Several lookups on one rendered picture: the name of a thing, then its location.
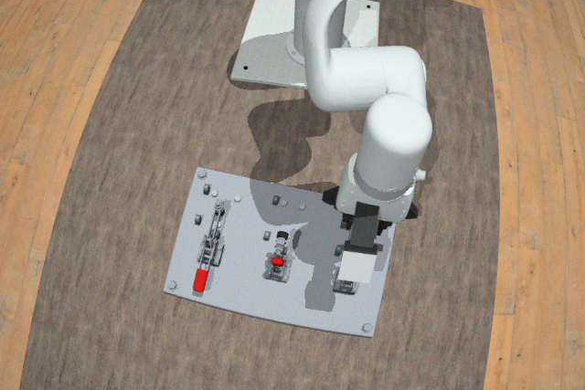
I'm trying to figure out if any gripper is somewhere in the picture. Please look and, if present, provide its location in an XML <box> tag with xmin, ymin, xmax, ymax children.
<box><xmin>322</xmin><ymin>153</ymin><xmax>419</xmax><ymax>236</ymax></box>

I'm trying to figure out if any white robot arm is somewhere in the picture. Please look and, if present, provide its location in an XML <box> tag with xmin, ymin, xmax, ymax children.
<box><xmin>286</xmin><ymin>0</ymin><xmax>432</xmax><ymax>283</ymax></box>

